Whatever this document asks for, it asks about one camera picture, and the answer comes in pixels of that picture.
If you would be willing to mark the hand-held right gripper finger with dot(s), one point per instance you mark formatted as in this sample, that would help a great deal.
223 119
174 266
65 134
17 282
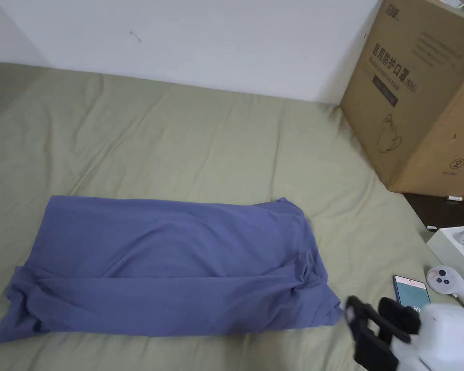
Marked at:
371 336
402 315

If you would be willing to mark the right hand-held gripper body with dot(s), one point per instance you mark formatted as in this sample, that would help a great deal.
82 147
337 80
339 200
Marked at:
444 336

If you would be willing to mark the smartphone with teal screen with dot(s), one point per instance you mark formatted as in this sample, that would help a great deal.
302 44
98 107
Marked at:
410 290

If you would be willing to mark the open white box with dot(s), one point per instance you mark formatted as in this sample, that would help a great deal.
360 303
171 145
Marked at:
448 251

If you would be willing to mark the small white tube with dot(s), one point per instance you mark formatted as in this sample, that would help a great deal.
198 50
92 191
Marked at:
452 198

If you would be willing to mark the blue garment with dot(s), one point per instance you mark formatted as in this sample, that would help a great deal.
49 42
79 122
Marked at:
166 262

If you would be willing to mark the brown cardboard carton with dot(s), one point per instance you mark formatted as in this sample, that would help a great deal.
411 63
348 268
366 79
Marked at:
406 96

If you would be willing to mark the bed with pale green sheet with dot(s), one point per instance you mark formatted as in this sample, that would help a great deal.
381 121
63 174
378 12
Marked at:
185 139

